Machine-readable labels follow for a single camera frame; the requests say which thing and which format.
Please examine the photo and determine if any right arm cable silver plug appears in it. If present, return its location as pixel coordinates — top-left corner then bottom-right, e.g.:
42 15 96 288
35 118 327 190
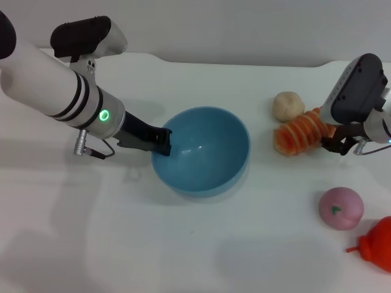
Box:
353 137 391 156

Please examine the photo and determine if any pink peach bun green leaf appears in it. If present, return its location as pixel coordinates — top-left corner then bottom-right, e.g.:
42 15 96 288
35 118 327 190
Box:
318 186 365 230

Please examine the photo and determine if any blue ceramic bowl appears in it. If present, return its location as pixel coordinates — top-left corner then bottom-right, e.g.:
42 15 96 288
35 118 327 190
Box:
152 106 252 198

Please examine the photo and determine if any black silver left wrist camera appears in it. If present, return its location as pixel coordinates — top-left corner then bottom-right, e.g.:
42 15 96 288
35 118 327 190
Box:
50 15 128 83

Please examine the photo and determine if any left arm cable silver plug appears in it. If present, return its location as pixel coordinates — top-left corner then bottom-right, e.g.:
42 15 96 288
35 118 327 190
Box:
73 128 115 159

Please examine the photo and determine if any red rubber toy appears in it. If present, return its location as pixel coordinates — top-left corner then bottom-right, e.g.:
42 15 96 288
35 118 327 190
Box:
346 215 391 272

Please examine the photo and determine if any long orange striped bread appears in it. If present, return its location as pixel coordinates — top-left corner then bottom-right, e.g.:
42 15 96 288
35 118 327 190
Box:
272 107 337 157

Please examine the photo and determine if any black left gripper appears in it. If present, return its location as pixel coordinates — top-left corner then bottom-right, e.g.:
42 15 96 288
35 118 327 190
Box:
115 111 174 157

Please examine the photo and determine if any arm cable silver plug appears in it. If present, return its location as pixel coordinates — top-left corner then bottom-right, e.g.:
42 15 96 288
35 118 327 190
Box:
353 137 391 156
73 128 115 159

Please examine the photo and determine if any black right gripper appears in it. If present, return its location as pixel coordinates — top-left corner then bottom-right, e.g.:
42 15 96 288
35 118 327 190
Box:
320 121 367 155

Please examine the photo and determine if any round beige bun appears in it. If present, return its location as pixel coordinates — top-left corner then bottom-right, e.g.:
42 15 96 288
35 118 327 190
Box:
272 91 306 123

